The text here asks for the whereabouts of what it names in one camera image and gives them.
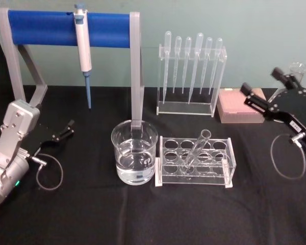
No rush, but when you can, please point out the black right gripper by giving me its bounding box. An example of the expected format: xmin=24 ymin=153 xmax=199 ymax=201
xmin=240 ymin=66 xmax=306 ymax=148

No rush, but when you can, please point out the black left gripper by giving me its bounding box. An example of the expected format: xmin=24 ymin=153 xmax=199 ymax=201
xmin=28 ymin=119 xmax=75 ymax=160

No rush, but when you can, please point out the clear glass conical flask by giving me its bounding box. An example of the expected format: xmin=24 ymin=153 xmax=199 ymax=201
xmin=267 ymin=62 xmax=306 ymax=103

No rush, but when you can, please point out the pink pipette tip box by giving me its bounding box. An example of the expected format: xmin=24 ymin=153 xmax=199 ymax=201
xmin=217 ymin=88 xmax=266 ymax=125

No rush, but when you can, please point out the clear acrylic pipette rack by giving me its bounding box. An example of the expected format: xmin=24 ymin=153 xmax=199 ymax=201
xmin=157 ymin=43 xmax=228 ymax=118

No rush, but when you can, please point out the clear plastic transfer pipette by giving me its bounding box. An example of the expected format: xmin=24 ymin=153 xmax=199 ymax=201
xmin=188 ymin=32 xmax=204 ymax=105
xmin=199 ymin=37 xmax=213 ymax=95
xmin=208 ymin=37 xmax=224 ymax=95
xmin=181 ymin=36 xmax=192 ymax=94
xmin=162 ymin=30 xmax=172 ymax=105

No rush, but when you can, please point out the glass beaker with water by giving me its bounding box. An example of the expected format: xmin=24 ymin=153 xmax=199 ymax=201
xmin=111 ymin=119 xmax=159 ymax=186

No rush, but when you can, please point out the white and blue micropipette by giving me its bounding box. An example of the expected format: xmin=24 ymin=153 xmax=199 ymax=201
xmin=73 ymin=3 xmax=93 ymax=110

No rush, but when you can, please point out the clear glass test tube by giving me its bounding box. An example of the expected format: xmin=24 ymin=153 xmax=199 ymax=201
xmin=180 ymin=129 xmax=212 ymax=176

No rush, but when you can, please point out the clear acrylic test tube rack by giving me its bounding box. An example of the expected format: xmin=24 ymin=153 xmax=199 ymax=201
xmin=155 ymin=136 xmax=237 ymax=189

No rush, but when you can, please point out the grey stand with blue bar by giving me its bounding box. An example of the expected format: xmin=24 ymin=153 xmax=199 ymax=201
xmin=0 ymin=7 xmax=146 ymax=132

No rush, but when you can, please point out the black table cloth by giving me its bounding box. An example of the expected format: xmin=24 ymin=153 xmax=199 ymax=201
xmin=0 ymin=85 xmax=306 ymax=245

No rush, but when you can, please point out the thin dark left gripper cable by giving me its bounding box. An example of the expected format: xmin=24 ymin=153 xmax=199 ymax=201
xmin=30 ymin=154 xmax=65 ymax=191

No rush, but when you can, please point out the thin dark gripper cable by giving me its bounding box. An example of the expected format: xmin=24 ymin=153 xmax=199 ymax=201
xmin=270 ymin=132 xmax=306 ymax=180
xmin=30 ymin=154 xmax=65 ymax=191

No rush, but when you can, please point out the thin dark right gripper cable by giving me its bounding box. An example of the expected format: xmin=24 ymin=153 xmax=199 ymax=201
xmin=270 ymin=132 xmax=306 ymax=180

